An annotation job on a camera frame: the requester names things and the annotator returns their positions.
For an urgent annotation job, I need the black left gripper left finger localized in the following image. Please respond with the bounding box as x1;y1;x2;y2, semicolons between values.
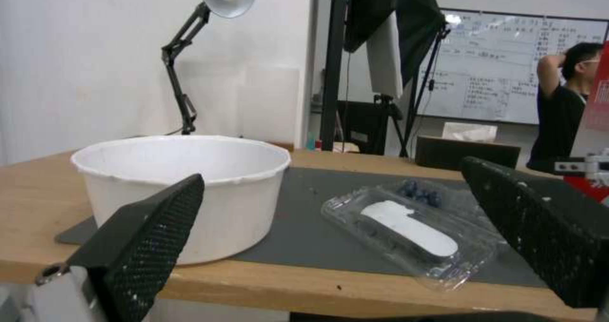
28;173;206;322

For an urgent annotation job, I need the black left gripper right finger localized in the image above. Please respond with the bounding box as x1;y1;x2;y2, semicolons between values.
460;156;609;309

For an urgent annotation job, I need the red takeout bag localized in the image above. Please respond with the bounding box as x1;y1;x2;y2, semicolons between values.
560;40;609;205

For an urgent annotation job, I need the clear plastic takeout container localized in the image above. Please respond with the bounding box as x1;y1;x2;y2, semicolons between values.
321;181;513;294

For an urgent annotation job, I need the white round plastic tub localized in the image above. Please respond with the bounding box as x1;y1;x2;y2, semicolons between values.
69;135;292;266

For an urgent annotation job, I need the dark brown box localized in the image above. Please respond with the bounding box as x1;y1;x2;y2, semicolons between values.
415;135;522;170

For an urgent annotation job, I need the pale tissue box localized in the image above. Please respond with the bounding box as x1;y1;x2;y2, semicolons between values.
442;122;499;145

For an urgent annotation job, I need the dark grey table mat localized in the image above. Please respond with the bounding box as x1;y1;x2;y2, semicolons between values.
54;166;548;289

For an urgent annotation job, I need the black light stand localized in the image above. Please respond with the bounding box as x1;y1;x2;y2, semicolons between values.
372;26;453;158

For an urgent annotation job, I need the black jointed desk lamp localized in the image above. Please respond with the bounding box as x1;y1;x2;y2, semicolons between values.
160;0;260;136

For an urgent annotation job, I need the black chair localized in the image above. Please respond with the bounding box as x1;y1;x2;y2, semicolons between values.
335;99;406;156

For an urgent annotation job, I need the black softbox light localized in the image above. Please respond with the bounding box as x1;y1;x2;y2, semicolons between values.
344;0;451;100

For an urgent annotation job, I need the silver metal bracket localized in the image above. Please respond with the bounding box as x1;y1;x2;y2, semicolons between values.
554;153;609;181

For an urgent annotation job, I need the wall whiteboard with writing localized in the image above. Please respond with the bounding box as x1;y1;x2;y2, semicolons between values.
417;8;609;125

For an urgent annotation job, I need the black upright frame post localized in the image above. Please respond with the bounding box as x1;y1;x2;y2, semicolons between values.
319;0;354;154

